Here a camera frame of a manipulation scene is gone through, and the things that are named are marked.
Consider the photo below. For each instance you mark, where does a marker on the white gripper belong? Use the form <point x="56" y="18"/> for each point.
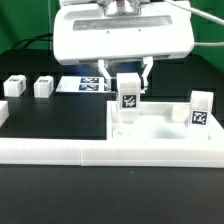
<point x="85" y="33"/>

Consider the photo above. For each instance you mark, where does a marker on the white square table top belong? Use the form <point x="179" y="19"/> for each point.
<point x="157" y="120"/>

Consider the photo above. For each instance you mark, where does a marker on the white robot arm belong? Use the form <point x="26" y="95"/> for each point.
<point x="125" y="7"/>

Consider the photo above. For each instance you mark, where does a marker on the white marker tag plate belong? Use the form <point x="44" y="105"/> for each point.
<point x="74" y="84"/>

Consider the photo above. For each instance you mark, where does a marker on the white U-shaped obstacle fence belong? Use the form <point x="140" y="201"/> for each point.
<point x="154" y="152"/>

